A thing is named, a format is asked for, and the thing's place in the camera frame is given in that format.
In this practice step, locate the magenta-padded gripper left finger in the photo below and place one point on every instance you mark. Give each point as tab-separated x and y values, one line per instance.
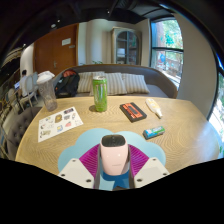
75	171

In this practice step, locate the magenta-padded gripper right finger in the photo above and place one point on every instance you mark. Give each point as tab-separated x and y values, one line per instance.
150	170

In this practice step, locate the pink and black computer mouse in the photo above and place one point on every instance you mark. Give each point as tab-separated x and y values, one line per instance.
114	156

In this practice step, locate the blue cloud-shaped mouse pad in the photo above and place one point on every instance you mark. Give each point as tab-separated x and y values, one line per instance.
83	140

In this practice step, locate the small blue green pack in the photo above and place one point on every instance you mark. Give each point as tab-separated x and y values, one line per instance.
154	132

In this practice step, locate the white sticker sheet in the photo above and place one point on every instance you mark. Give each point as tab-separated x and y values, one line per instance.
58	125

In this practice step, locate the black box with orange print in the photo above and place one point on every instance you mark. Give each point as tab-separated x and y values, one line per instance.
133	112

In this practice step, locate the white tube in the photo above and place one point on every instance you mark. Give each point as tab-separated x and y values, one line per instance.
154	107

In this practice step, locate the green drink can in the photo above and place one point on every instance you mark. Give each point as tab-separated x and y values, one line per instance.
100	95

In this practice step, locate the clear shaker bottle white lid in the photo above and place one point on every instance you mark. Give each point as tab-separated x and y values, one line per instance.
48	93

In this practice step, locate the black and orange backpack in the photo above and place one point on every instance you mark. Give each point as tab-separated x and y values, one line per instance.
66	85

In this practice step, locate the striped cushion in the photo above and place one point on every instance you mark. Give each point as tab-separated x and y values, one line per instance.
116	84
85	82
136	84

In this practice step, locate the grey curved sofa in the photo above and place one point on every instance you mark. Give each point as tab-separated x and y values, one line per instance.
160	83

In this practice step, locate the dark framed window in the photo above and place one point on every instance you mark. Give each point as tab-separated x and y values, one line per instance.
218	113
166	50

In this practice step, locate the white chair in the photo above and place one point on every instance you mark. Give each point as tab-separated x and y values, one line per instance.
31	86

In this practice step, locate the person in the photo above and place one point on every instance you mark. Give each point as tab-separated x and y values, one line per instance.
23	81

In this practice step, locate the wooden door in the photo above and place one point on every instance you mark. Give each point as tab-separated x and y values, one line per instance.
53	55

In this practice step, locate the glass-door cabinet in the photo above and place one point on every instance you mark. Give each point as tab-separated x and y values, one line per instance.
126	46

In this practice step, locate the white door sign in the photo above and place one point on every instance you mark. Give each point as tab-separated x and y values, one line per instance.
66	41

